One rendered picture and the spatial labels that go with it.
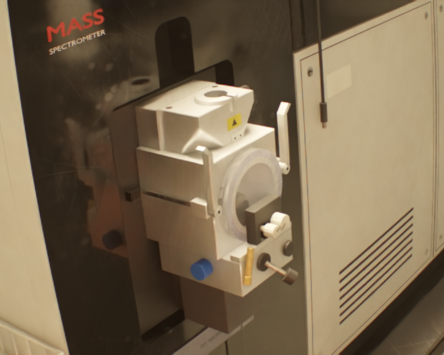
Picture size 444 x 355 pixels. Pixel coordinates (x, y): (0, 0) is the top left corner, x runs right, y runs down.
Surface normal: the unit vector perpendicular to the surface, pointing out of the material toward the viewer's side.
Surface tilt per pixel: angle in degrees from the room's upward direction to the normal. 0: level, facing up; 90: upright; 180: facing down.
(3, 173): 90
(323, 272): 90
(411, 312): 0
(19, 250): 90
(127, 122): 90
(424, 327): 0
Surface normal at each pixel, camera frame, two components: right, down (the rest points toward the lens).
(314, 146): 0.79, 0.18
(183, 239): -0.61, 0.37
